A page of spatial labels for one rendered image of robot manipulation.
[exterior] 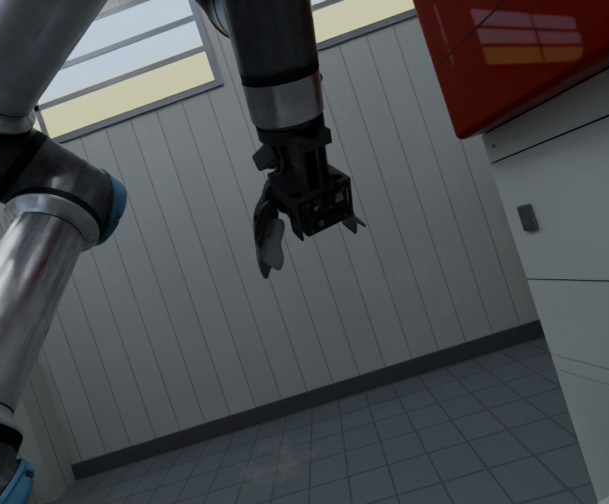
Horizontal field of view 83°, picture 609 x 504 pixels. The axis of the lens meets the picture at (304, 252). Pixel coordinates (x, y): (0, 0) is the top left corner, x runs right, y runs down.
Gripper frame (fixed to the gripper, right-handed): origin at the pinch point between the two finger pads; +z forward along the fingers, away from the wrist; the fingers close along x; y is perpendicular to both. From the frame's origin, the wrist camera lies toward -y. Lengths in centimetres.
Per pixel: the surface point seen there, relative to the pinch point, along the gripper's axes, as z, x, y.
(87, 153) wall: 52, -52, -260
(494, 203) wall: 122, 183, -91
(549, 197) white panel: -1.4, 31.6, 13.5
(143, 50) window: 1, 16, -271
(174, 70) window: 16, 29, -253
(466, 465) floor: 147, 48, 10
